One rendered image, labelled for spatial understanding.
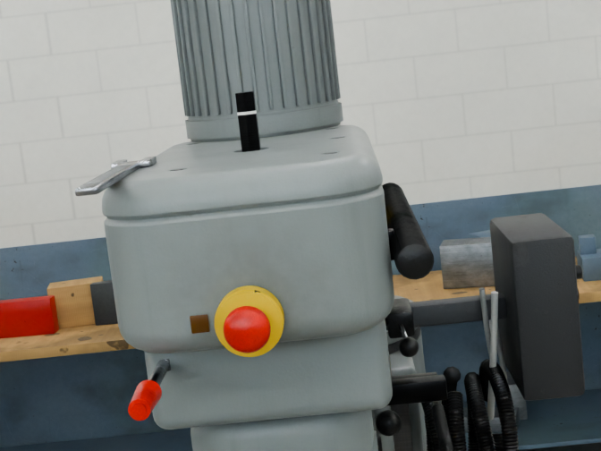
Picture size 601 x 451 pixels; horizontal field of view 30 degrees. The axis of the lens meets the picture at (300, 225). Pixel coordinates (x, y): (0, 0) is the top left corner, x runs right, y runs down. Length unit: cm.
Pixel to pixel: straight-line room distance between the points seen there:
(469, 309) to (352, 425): 40
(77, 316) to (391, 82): 182
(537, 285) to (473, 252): 353
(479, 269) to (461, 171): 66
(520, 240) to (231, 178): 54
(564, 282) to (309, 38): 44
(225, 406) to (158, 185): 25
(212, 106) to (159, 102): 409
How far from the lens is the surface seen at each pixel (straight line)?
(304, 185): 97
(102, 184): 94
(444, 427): 119
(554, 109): 549
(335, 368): 110
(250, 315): 94
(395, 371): 162
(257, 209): 98
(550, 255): 143
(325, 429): 116
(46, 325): 510
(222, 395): 111
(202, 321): 99
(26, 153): 561
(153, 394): 100
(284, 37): 135
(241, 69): 134
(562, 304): 145
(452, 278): 500
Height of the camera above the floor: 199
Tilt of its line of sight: 9 degrees down
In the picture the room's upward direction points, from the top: 6 degrees counter-clockwise
